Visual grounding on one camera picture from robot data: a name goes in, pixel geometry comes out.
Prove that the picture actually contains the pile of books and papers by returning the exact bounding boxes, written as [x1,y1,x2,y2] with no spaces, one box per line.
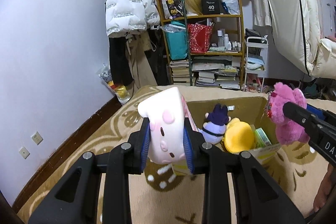
[190,56,242,89]

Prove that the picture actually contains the cardboard box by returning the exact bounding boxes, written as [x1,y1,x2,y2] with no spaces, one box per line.
[172,95,282,177]

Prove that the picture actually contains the dark hanging garment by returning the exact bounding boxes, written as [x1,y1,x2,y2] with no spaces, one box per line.
[146,27,170,85]

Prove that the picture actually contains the purple-haired plush doll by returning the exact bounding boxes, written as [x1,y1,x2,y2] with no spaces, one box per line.
[202,105,231,144]

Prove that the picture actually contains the plastic bag with yellow toys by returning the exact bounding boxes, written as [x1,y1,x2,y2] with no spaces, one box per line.
[97,64,132,105]

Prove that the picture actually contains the pink plush bear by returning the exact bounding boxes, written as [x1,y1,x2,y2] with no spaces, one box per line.
[265,81,310,145]

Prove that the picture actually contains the green tissue pack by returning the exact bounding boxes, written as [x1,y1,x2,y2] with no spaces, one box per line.
[253,128,272,148]

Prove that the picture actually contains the blond wig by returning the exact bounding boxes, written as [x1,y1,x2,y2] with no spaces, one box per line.
[182,0,205,16]

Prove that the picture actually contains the beige coat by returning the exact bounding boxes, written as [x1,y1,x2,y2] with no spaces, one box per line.
[125,34,158,89]

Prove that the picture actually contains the pink and white cake plush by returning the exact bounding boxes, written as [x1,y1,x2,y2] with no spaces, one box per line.
[138,86,188,165]

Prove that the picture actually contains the person's right forearm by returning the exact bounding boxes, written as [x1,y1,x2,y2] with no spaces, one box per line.
[313,161,336,214]

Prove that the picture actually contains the yellow plush toy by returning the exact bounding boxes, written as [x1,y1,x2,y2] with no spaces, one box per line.
[223,118,255,153]

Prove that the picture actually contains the black and pink printed bag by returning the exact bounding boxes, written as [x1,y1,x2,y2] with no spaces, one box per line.
[157,0,184,19]

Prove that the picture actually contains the stack of books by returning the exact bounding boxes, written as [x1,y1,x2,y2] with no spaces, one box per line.
[169,59,191,84]

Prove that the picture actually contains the pink toys under cart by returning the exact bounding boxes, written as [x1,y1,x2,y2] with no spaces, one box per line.
[245,74,268,93]

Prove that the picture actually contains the red patterned bag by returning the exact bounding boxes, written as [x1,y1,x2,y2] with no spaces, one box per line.
[187,23,214,54]

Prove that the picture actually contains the teal bag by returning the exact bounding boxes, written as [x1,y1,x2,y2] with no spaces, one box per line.
[164,21,188,60]

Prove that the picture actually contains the row of cosmetic bottles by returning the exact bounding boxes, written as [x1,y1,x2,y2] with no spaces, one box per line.
[217,28,242,51]

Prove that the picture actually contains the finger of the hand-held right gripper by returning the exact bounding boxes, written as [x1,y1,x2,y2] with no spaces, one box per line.
[306,105,336,123]
[282,101,326,135]

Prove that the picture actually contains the light blue cloth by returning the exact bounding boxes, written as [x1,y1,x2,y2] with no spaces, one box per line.
[247,55,264,69]

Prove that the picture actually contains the black box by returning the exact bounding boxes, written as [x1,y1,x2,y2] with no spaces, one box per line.
[201,0,220,14]

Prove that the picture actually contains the black hanging garment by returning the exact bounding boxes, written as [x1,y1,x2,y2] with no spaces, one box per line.
[109,36,134,86]

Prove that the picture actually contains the white rolling cart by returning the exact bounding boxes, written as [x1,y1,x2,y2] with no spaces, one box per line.
[244,36,269,92]

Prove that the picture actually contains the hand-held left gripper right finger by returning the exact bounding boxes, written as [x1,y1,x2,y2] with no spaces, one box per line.
[182,119,306,224]

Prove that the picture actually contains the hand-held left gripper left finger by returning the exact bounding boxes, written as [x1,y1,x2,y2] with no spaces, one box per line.
[28,117,151,224]

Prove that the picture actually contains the yellow wooden shelf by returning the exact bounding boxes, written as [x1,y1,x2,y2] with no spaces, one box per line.
[157,0,246,89]

